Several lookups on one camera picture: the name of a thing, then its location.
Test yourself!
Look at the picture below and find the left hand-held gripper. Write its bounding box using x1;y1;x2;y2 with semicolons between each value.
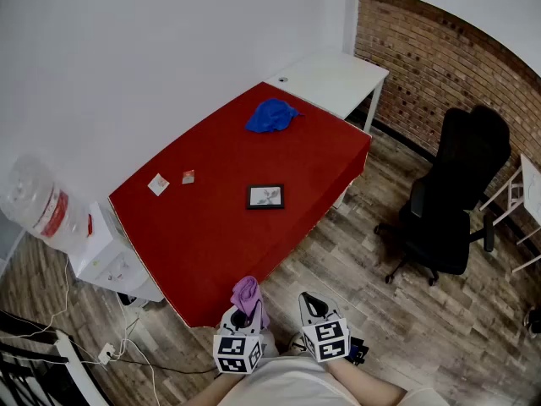
212;300;266;375

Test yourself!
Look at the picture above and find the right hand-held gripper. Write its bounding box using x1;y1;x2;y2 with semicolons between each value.
298;292;352;363

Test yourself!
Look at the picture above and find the purple cloth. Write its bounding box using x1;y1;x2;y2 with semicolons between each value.
230;275;271;330

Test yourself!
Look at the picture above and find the black framed picture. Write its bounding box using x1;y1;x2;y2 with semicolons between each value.
245;184;286;211

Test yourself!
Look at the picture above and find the person's left forearm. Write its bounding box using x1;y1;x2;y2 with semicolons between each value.
181;372;246;406

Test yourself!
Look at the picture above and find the person's right forearm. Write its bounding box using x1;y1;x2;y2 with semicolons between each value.
327;355;407;406

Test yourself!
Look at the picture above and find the person's white shirt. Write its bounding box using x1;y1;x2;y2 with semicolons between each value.
217;353;449;406

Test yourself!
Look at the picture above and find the red table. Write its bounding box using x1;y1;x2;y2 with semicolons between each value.
108;81;373;328

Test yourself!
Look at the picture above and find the white water dispenser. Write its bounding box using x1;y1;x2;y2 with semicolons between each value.
69;200;165;303

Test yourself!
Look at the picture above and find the white paper card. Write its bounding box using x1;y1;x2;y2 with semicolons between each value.
147;173;171;197

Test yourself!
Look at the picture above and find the black office chair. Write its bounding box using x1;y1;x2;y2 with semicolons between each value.
523;306;541;338
374;104;512;287

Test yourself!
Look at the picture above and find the blue cloth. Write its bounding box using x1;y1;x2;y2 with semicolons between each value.
244;97;304;134

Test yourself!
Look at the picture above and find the black metal rack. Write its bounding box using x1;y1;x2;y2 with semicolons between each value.
0;309;115;406

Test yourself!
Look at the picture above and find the white desk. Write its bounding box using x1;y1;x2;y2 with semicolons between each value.
264;51;390;134

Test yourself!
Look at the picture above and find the white slatted table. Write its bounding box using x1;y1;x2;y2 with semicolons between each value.
479;153;541;274

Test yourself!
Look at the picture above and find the black wrist strap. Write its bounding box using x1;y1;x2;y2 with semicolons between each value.
348;336;369;366

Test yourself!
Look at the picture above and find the black cable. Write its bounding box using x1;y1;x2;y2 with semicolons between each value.
113;355;219;375

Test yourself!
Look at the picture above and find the white cable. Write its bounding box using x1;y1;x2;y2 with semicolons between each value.
107;294;161;406
0;255;71;342

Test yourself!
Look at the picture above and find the white metal post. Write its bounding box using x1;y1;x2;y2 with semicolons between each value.
54;329;99;406

